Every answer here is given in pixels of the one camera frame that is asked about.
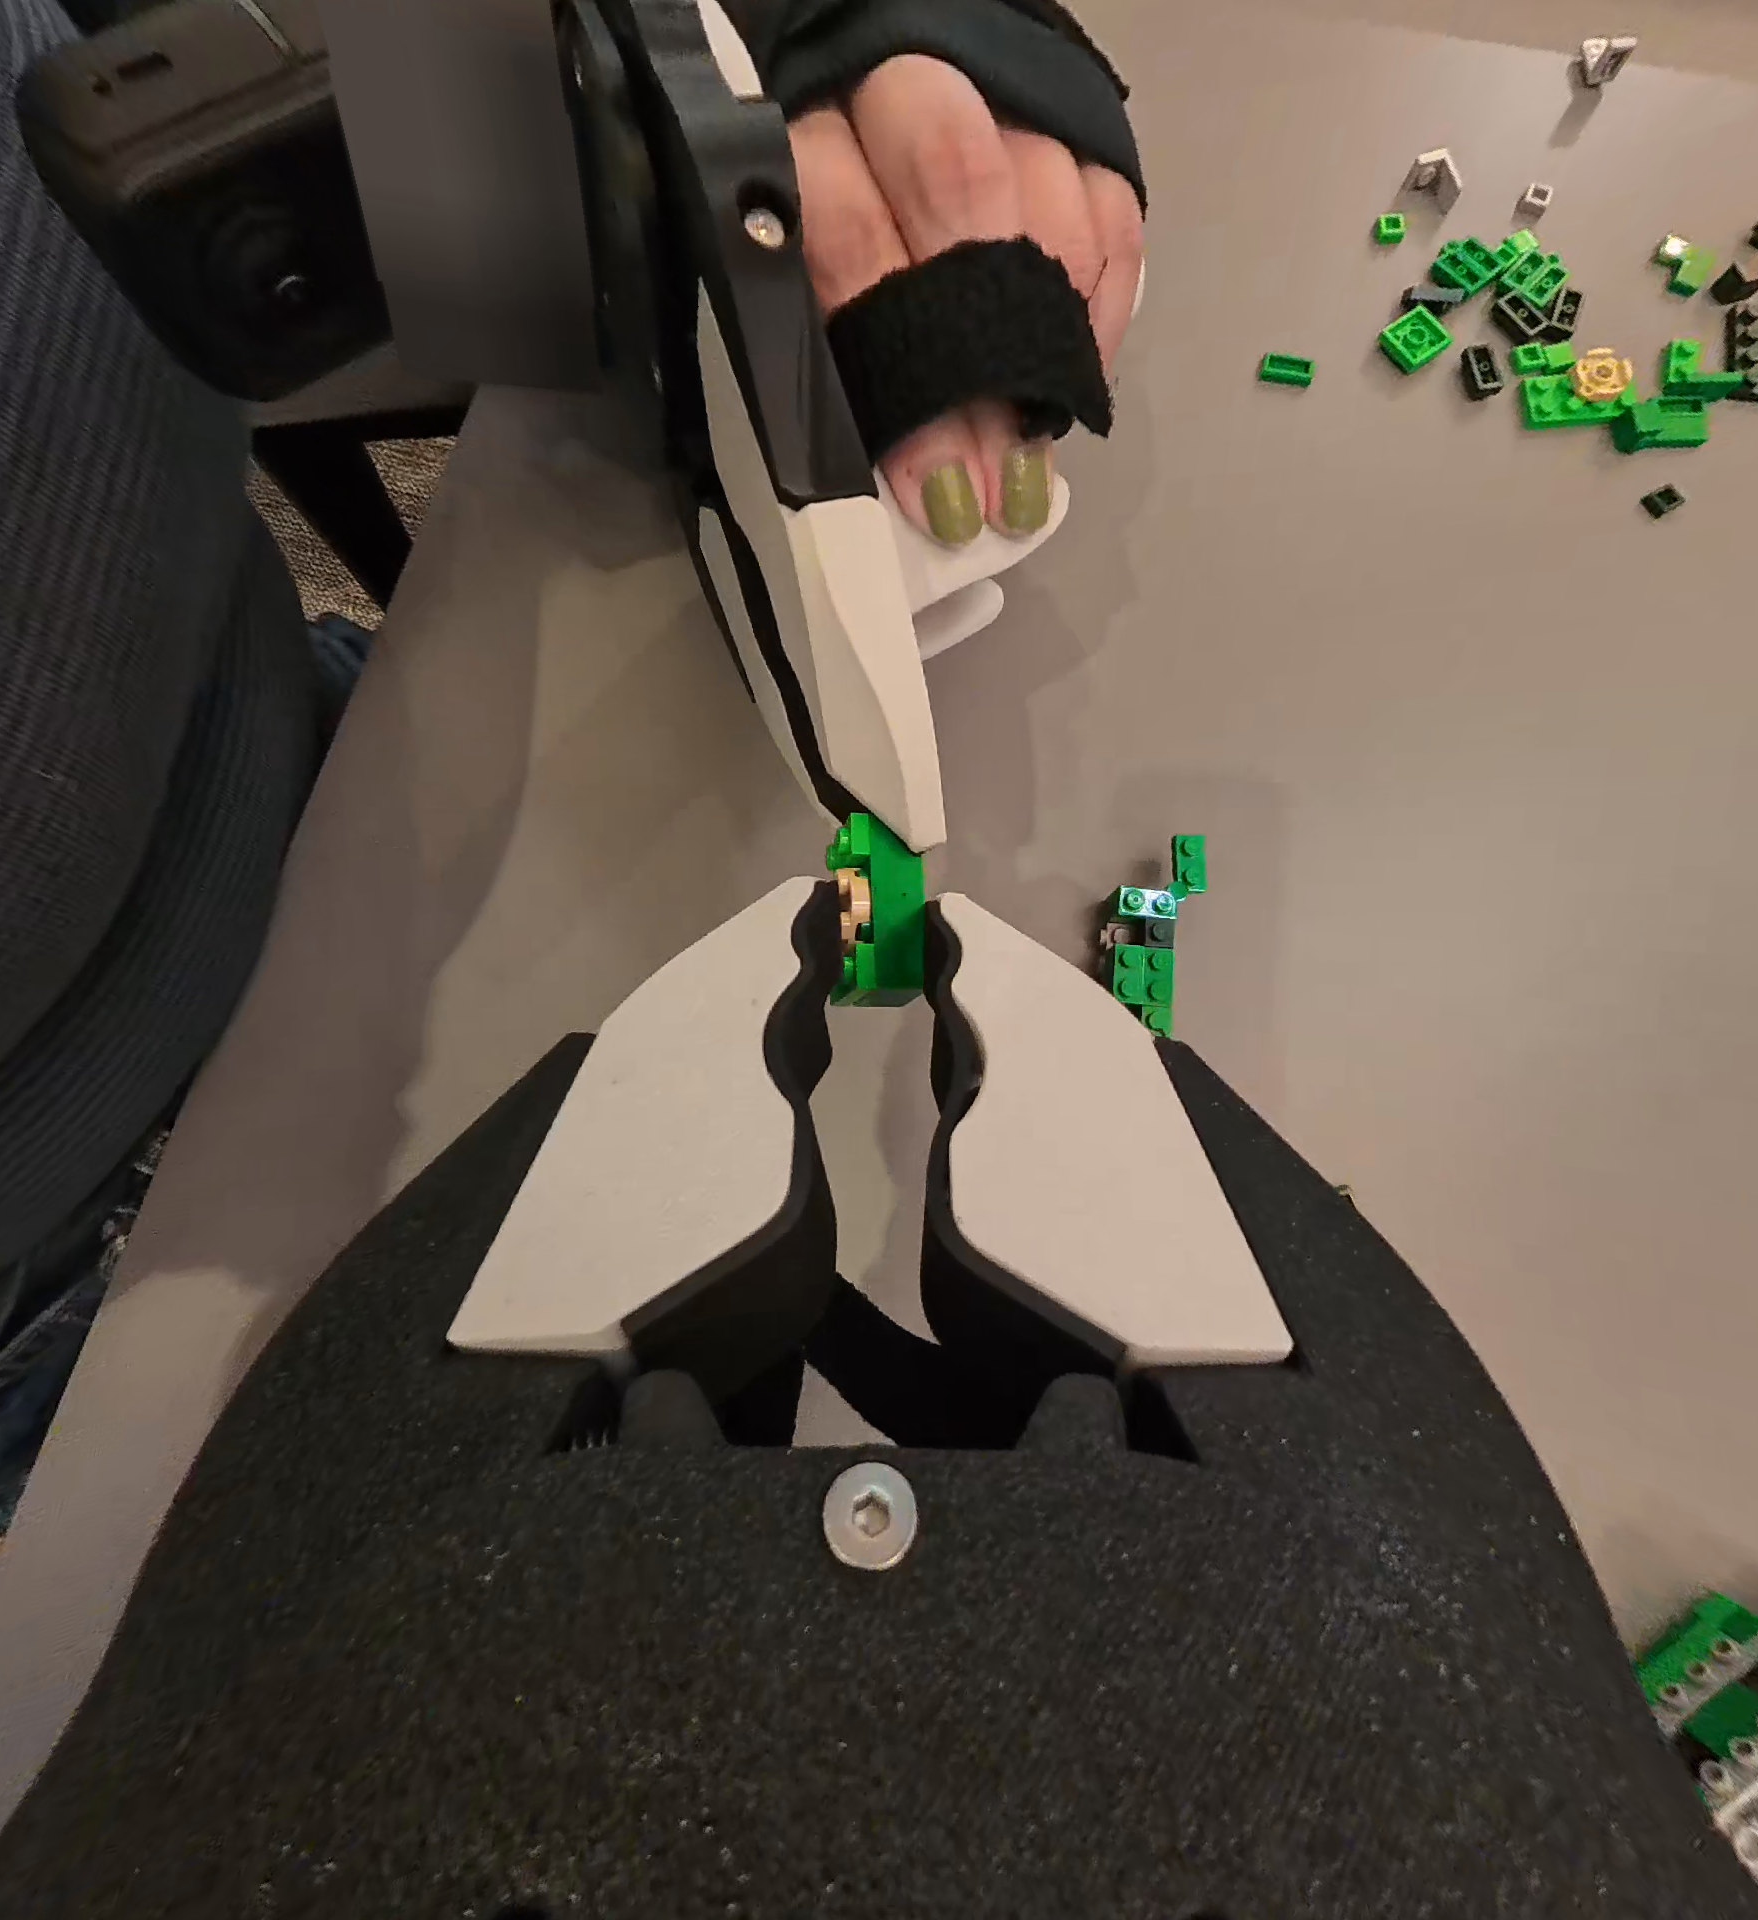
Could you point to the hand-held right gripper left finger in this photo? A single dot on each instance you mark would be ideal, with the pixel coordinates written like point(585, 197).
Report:
point(640, 1170)

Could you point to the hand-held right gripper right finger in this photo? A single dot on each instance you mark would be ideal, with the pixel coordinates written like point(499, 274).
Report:
point(1103, 1185)

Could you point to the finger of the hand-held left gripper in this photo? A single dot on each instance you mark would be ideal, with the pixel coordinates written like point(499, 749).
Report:
point(864, 660)
point(753, 600)

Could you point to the green and tan brick assembly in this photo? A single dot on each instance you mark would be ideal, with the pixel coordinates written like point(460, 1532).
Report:
point(887, 931)

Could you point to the grey desk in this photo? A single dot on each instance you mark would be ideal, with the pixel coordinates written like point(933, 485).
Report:
point(1421, 900)

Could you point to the person's left hand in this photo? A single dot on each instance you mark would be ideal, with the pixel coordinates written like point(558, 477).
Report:
point(954, 167)

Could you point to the green stepped brick assembly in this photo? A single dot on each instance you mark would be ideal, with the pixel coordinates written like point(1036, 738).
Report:
point(1142, 960)

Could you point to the person's blue jeans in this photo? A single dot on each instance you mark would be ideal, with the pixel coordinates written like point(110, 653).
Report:
point(9, 1350)

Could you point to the person's dark striped shirt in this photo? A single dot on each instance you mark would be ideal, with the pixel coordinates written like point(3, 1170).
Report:
point(70, 676)

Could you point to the pile of loose toy bricks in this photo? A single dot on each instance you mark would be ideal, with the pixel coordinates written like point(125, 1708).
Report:
point(1556, 323)

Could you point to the green printed box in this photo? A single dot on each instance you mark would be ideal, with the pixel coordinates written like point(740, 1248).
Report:
point(1748, 1726)

